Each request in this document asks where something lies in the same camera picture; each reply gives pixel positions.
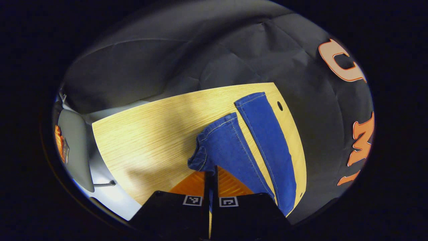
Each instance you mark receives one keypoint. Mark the blue jeans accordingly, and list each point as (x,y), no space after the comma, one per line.
(227,147)

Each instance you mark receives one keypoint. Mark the grey curved object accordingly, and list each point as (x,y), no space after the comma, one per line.
(77,150)

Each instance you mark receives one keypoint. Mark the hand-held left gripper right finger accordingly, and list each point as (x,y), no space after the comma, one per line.
(215,214)

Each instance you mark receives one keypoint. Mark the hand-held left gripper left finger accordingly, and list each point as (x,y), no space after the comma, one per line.
(206,214)

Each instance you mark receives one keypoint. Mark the black backdrop cloth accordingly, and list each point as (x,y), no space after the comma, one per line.
(200,50)

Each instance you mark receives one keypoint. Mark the orange patterned object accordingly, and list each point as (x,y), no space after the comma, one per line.
(60,144)

